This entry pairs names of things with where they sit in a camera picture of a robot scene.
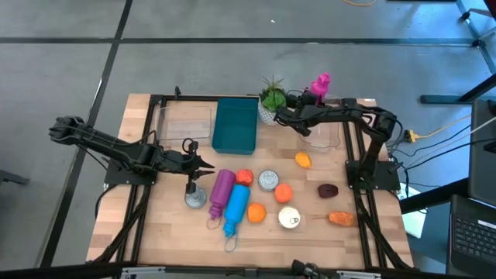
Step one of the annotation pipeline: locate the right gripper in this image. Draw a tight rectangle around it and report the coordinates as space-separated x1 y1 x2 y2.
274 89 322 137

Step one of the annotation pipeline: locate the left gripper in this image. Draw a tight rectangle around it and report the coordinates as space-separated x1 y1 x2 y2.
156 137 215 196

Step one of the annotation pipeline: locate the purple squeeze bottle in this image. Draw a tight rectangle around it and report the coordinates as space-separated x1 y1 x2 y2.
207 168 237 230

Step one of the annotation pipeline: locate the red-orange lumpy food item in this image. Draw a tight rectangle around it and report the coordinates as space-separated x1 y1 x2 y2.
235 168 255 187

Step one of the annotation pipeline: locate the pink squeeze bottle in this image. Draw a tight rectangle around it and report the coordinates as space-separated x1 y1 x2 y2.
309 71 332 106

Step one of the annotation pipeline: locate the yellow-orange mango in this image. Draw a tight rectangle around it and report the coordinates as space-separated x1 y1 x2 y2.
294 151 313 170

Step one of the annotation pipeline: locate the blue squeeze bottle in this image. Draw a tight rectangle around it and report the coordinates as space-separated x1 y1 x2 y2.
222 184 252 253

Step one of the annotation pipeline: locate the blue label tin can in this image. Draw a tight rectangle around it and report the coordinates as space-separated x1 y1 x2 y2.
257 169 280 192

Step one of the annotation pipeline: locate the smooth orange fruit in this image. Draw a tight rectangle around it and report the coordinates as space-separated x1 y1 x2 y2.
246 202 267 224

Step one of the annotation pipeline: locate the orange round food item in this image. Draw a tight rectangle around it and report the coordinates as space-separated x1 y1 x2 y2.
274 183 294 205

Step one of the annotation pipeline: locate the dark purple food item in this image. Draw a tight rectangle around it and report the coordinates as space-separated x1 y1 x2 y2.
317 183 339 199

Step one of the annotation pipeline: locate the pull-tab can red blue label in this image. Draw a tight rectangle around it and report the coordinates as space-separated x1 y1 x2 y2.
277 205 301 229

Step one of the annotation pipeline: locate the succulent in white patterned pot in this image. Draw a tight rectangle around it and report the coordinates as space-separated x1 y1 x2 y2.
257 75 290 127

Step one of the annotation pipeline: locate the flat yellowfin tuna can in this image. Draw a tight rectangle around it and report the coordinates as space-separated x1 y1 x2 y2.
184 188 208 210

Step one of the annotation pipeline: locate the clear plastic bin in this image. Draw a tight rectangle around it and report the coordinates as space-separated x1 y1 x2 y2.
297 95 343 151
153 104 215 143

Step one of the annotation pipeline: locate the teal plastic bin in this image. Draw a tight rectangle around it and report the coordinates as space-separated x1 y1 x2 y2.
211 97 260 156

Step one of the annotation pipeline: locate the white sheet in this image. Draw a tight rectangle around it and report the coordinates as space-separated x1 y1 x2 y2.
397 181 427 239

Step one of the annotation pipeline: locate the black desk leg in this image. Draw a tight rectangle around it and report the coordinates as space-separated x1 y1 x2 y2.
420 73 496 105
398 177 470 214

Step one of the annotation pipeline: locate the black gantry beam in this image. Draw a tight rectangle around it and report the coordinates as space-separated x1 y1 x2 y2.
0 260 496 279

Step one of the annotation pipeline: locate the grey furniture foot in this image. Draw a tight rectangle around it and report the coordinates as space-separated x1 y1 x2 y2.
0 168 31 187

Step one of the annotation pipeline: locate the dark grey monitor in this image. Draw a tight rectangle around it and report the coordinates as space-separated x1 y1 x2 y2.
467 98 496 206

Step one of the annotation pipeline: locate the silver chair base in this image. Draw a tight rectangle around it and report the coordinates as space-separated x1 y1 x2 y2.
456 0 496 74

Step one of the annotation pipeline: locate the black laptop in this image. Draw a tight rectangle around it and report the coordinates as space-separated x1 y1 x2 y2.
447 193 496 278

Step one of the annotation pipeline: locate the black aluminium table frame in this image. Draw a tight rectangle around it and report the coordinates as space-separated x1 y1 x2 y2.
92 85 414 272

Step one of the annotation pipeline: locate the yellow power cable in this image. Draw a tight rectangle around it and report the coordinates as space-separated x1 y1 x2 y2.
405 114 473 143

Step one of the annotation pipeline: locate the yellow floor cable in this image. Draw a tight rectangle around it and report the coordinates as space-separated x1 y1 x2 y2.
342 0 377 8

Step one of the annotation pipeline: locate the black table-level camera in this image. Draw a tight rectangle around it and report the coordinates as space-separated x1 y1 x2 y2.
291 258 322 278

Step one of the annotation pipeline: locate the black floor cable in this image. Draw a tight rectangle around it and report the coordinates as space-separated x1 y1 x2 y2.
401 133 496 171

